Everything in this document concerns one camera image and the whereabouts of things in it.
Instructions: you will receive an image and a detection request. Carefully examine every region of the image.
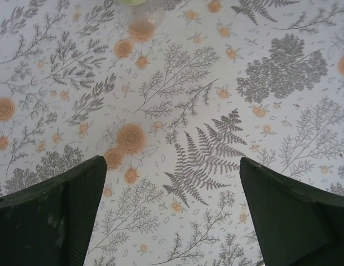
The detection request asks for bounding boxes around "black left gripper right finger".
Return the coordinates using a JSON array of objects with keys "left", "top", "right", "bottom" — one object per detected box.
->
[{"left": 239, "top": 156, "right": 344, "bottom": 266}]

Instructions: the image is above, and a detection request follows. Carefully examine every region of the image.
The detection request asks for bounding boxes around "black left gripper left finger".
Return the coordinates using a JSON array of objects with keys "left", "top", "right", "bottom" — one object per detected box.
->
[{"left": 0, "top": 155, "right": 108, "bottom": 266}]

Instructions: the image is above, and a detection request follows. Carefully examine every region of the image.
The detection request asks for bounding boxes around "pale green tea label bottle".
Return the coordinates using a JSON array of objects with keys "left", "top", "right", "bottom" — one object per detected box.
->
[{"left": 116, "top": 0, "right": 166, "bottom": 29}]

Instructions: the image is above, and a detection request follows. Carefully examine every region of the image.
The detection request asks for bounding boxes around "floral patterned table cover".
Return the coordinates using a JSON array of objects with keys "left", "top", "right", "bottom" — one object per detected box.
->
[{"left": 0, "top": 0, "right": 344, "bottom": 266}]

